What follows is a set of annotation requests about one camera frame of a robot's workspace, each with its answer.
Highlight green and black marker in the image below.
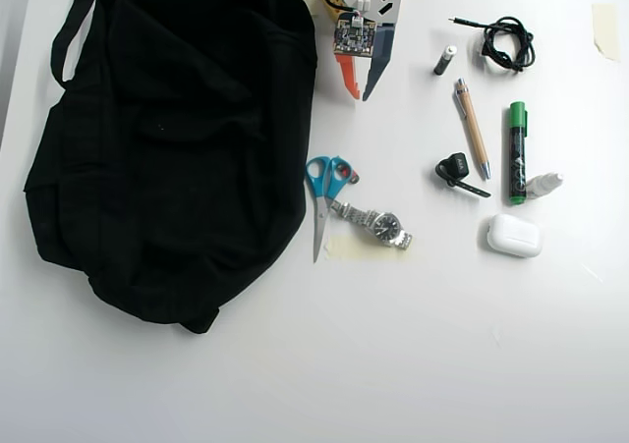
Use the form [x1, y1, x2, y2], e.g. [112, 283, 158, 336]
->
[506, 100, 530, 206]

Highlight small white bottle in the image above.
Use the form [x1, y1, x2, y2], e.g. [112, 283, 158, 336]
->
[525, 172, 565, 201]

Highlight silver steel wristwatch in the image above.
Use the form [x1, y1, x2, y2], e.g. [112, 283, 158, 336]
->
[327, 198, 415, 250]

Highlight long beige masking tape strip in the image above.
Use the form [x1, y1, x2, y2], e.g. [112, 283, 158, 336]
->
[325, 233, 420, 263]

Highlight coiled black usb cable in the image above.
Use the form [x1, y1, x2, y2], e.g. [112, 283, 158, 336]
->
[447, 15, 537, 74]

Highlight wooden ballpoint pen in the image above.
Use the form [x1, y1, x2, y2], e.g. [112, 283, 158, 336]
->
[453, 77, 492, 180]

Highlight black AAA battery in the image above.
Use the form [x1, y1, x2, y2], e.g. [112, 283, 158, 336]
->
[432, 44, 458, 78]

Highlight black fabric bag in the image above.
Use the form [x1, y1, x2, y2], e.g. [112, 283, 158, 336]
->
[23, 0, 319, 337]

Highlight white earbuds case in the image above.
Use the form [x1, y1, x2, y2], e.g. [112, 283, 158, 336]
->
[480, 212, 544, 259]

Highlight red and black usb stick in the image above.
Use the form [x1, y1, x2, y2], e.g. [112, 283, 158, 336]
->
[335, 163, 362, 186]

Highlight bare circuit board camera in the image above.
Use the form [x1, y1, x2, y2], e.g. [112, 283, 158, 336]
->
[332, 12, 377, 60]

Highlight short beige masking tape piece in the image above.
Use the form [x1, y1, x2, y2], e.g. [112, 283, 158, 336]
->
[591, 2, 622, 63]

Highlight blue handled scissors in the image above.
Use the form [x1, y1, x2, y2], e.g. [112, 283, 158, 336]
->
[305, 154, 356, 264]

